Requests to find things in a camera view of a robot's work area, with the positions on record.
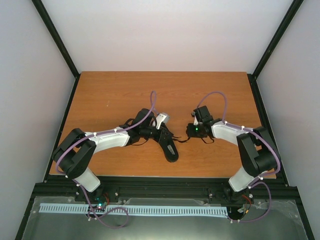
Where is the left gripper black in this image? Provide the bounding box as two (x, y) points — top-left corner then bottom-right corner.
(140, 125), (174, 144)

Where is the black canvas shoe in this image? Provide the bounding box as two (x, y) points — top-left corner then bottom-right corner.
(154, 139), (179, 163)

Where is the black shoelace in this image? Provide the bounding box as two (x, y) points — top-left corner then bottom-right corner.
(172, 136), (191, 144)

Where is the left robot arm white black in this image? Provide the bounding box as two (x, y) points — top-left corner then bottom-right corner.
(51, 108), (179, 202)

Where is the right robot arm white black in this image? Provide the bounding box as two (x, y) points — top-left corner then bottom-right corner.
(186, 106), (281, 203)

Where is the right wiring connector bundle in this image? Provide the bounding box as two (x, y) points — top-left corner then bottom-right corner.
(237, 194), (252, 216)

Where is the left controller board with leds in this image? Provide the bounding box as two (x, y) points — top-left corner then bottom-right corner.
(88, 192), (110, 211)

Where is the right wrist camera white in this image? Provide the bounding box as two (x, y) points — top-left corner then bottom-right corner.
(191, 111), (199, 126)

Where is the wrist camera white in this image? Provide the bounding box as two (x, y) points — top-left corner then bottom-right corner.
(155, 112), (170, 130)
(191, 111), (199, 126)

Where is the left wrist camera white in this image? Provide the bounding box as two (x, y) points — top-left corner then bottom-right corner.
(155, 112), (170, 130)

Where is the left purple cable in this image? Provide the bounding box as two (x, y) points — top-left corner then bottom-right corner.
(54, 90), (161, 230)

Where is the black aluminium frame base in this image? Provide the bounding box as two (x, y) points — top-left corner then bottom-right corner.
(14, 72), (316, 240)

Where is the light blue cable duct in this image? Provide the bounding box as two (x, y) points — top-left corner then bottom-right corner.
(38, 203), (228, 218)

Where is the right black frame post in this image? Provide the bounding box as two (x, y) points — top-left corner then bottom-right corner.
(251, 0), (305, 79)

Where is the black frame post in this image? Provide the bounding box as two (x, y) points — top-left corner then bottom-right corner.
(251, 0), (305, 79)
(31, 0), (81, 79)

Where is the left black frame post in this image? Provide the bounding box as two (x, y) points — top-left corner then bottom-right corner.
(31, 0), (81, 79)

